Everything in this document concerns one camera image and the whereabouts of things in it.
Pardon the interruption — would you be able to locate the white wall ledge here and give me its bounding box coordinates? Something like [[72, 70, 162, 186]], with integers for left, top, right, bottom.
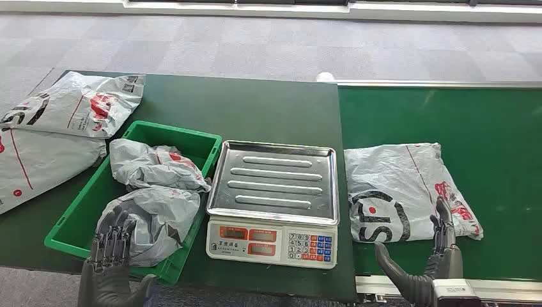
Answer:
[[0, 0, 542, 24]]

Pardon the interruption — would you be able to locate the flat grey courier bag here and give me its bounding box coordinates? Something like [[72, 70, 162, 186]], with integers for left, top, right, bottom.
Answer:
[[0, 71, 146, 140], [0, 127, 107, 216]]

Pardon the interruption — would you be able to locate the crumpled grey courier bag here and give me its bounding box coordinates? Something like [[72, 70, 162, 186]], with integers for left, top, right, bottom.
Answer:
[[95, 186, 201, 268], [109, 138, 212, 194]]

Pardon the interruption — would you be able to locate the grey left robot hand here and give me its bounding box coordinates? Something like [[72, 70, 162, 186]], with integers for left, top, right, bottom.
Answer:
[[78, 207, 157, 307]]

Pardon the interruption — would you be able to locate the grey courier bag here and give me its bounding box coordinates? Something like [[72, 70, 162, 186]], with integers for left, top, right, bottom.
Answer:
[[109, 138, 212, 194], [343, 143, 484, 245], [0, 71, 146, 140], [95, 186, 201, 268], [0, 127, 107, 216]]

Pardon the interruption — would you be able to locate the green conveyor belt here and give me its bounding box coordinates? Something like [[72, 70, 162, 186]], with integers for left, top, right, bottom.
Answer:
[[337, 84, 542, 281]]

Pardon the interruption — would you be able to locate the green plastic bin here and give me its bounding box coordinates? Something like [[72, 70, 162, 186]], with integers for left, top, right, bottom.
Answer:
[[43, 120, 222, 286]]

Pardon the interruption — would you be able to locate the white electronic scale, steel tray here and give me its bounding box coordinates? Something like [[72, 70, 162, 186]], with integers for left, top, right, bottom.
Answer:
[[205, 140, 341, 271]]

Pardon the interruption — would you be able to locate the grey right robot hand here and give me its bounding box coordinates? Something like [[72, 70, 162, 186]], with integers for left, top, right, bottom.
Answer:
[[375, 196, 465, 307]]

